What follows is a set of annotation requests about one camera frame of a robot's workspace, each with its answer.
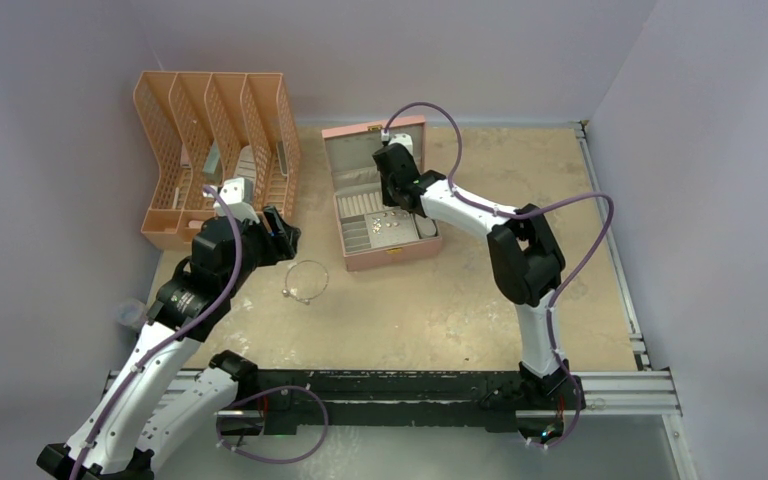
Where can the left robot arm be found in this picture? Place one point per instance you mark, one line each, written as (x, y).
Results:
(127, 436)

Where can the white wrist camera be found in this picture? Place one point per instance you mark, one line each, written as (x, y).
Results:
(403, 139)
(238, 195)

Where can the pink jewelry box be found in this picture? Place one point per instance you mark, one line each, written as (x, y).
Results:
(372, 234)

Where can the grey metal block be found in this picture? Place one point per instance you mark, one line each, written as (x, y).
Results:
(212, 169)

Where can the orange plastic file organizer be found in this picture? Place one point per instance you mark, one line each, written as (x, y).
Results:
(184, 113)

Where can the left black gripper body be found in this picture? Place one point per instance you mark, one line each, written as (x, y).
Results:
(269, 249)

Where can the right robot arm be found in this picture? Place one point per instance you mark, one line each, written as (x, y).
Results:
(525, 258)

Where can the clear plastic cup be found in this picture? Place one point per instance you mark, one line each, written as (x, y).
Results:
(131, 313)

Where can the earrings in box tray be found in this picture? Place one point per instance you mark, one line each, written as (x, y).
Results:
(389, 219)

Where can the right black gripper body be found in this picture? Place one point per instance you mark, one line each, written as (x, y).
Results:
(388, 193)

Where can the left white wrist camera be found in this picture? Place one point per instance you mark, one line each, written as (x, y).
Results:
(238, 195)

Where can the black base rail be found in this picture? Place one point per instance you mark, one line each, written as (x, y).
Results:
(282, 400)

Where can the white oval pad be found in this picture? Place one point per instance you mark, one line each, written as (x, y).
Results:
(426, 227)

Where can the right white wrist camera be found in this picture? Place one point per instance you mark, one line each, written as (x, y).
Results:
(403, 139)

